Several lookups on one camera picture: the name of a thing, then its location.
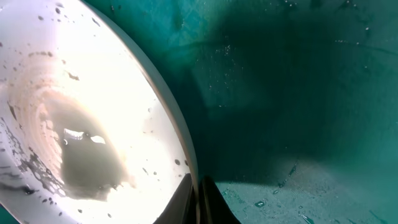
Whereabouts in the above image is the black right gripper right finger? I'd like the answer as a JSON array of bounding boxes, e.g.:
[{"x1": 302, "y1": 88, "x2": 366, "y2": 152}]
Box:
[{"x1": 199, "y1": 176, "x2": 241, "y2": 224}]

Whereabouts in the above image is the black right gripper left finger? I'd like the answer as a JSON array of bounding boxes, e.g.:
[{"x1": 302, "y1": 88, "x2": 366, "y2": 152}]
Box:
[{"x1": 154, "y1": 174, "x2": 197, "y2": 224}]

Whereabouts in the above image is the light blue plate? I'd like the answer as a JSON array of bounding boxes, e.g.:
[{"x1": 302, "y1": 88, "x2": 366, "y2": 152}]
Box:
[{"x1": 1, "y1": 0, "x2": 200, "y2": 224}]

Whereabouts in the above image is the blue plastic tray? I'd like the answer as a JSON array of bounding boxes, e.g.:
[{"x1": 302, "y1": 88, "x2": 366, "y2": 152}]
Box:
[{"x1": 0, "y1": 0, "x2": 398, "y2": 224}]

